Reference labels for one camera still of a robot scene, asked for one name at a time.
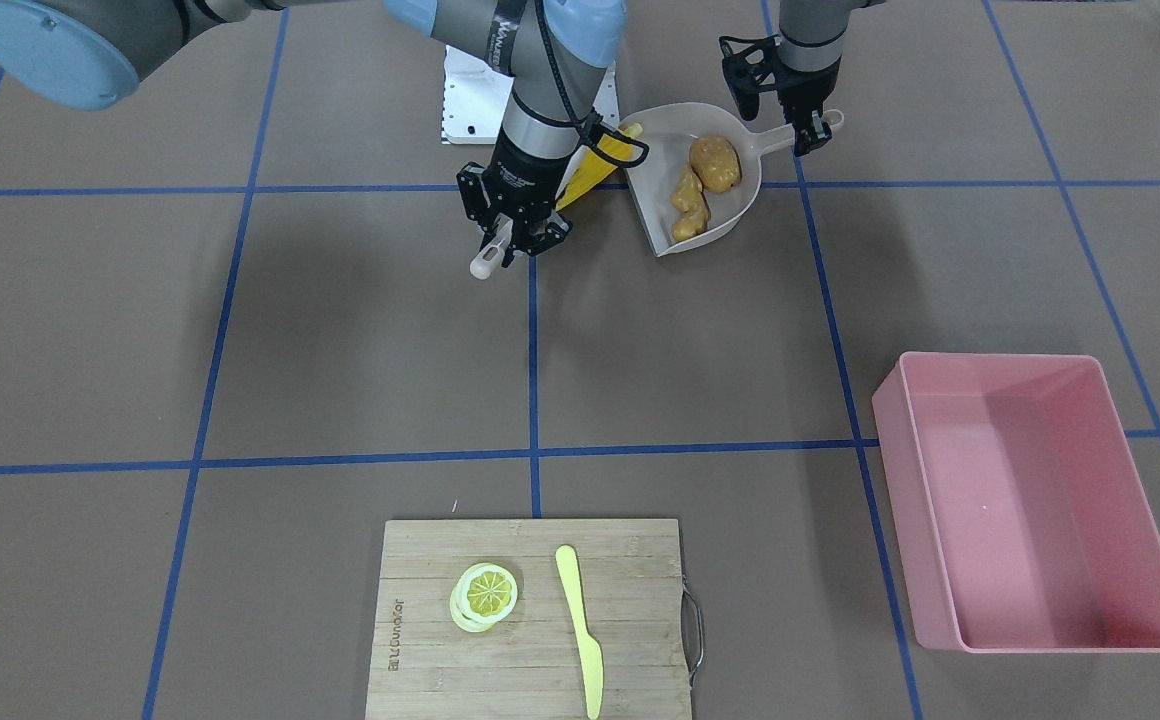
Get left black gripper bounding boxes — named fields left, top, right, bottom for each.
left=720, top=35, right=841, bottom=158

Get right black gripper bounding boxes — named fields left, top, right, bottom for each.
left=456, top=150, right=574, bottom=268

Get toy corn cob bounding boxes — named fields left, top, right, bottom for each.
left=554, top=122, right=643, bottom=211

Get beige hand brush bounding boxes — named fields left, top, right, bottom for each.
left=469, top=218, right=513, bottom=281

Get beige dustpan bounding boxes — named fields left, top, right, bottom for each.
left=625, top=102, right=798, bottom=259

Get toy ginger root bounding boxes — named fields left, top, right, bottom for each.
left=670, top=165, right=711, bottom=243

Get toy potato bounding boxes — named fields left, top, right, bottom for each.
left=689, top=134, right=744, bottom=192

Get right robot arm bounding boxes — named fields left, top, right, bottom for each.
left=0, top=1, right=629, bottom=266

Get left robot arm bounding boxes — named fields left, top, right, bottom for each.
left=720, top=1, right=880, bottom=158

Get pink plastic bin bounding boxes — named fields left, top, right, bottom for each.
left=872, top=351, right=1160, bottom=653

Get yellow plastic knife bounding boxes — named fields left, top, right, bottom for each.
left=554, top=544, right=606, bottom=719

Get lemon slices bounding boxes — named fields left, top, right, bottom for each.
left=448, top=562, right=519, bottom=633

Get bamboo cutting board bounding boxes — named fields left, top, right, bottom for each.
left=365, top=519, right=693, bottom=719

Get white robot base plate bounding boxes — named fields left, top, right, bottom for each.
left=438, top=45, right=621, bottom=147

